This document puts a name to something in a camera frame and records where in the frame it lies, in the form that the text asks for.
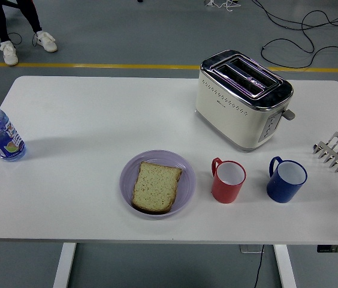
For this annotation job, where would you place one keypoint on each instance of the blue plastic cup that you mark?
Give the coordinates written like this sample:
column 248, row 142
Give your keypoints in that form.
column 280, row 192

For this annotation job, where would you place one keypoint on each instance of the slice of toast bread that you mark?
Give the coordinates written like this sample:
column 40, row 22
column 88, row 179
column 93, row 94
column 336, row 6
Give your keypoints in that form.
column 155, row 187

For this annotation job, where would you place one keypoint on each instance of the red plastic cup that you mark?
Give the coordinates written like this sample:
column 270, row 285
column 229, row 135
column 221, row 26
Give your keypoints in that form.
column 226, row 192

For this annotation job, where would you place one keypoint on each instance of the purple round plate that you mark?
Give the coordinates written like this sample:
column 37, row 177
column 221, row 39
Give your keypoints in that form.
column 125, row 183

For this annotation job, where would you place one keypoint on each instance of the cream and chrome toaster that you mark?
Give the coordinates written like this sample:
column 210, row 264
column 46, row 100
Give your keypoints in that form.
column 232, row 120

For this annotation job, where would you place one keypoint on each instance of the grey box under table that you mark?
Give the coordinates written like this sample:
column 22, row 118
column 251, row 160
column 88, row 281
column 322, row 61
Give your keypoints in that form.
column 248, row 249

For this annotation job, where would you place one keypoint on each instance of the white table leg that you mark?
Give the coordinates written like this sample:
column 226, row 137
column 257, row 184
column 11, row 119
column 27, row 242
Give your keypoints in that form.
column 284, row 267
column 65, row 264

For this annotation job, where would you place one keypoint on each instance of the person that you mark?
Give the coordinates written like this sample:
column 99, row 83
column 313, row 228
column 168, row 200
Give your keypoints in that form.
column 1, row 24

